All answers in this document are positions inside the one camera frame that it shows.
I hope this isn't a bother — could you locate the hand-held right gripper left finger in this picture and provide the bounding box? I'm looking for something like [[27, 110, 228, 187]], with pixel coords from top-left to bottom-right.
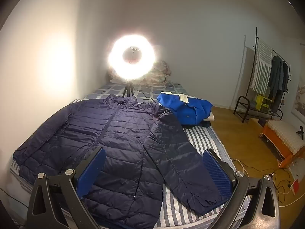
[[26, 147, 106, 229]]

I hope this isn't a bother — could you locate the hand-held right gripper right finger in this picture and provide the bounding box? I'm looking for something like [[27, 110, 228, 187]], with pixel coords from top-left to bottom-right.
[[202, 148, 280, 229]]

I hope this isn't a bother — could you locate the navy puffer jacket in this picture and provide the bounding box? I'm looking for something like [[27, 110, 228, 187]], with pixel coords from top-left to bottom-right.
[[12, 94, 229, 229]]

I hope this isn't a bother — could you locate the black clothes rack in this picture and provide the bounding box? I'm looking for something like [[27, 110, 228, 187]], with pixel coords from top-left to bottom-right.
[[234, 27, 292, 124]]

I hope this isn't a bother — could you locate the striped bed sheet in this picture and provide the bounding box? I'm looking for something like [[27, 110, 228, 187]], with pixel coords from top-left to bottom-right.
[[10, 81, 250, 229]]

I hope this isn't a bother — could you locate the orange stool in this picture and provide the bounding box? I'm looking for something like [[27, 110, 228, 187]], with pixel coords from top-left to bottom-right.
[[260, 120, 305, 169]]

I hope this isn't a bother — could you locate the blue jacket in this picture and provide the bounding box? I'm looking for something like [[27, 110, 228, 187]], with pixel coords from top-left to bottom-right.
[[157, 91, 214, 126]]

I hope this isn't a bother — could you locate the white floor appliance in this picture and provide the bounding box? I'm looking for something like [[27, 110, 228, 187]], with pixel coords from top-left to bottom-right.
[[287, 157, 305, 194]]

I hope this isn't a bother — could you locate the cream quilted stool cover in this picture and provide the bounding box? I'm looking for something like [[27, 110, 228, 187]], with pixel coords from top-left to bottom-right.
[[264, 120, 305, 155]]

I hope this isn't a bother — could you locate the yellow box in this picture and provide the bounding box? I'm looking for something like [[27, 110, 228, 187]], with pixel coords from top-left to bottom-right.
[[256, 94, 272, 111]]

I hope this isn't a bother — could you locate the black tripod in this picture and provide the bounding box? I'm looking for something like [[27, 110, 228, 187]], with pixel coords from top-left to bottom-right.
[[122, 79, 134, 98]]

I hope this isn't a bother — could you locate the dark grey hanging jacket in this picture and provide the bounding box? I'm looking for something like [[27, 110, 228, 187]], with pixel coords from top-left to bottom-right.
[[268, 56, 284, 99]]

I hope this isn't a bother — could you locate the dark blue hanging garment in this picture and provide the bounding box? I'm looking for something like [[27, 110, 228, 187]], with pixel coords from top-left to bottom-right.
[[272, 61, 290, 112]]

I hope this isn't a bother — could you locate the floral quilt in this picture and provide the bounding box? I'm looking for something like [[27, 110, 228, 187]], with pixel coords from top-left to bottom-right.
[[108, 61, 172, 85]]

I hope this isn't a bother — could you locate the green striped towel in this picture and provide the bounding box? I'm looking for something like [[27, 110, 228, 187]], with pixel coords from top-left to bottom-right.
[[250, 38, 273, 93]]

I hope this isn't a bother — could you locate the white cable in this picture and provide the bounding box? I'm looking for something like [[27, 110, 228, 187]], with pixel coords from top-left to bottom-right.
[[231, 159, 305, 207]]

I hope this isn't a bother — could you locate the black cable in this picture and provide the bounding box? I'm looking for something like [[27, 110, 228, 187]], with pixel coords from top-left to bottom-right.
[[271, 168, 294, 206]]

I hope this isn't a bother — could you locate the ring light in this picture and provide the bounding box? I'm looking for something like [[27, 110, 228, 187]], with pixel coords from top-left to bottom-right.
[[108, 35, 158, 80]]

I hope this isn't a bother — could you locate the wall poster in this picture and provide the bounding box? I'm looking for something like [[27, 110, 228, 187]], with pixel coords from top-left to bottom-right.
[[292, 76, 305, 118]]

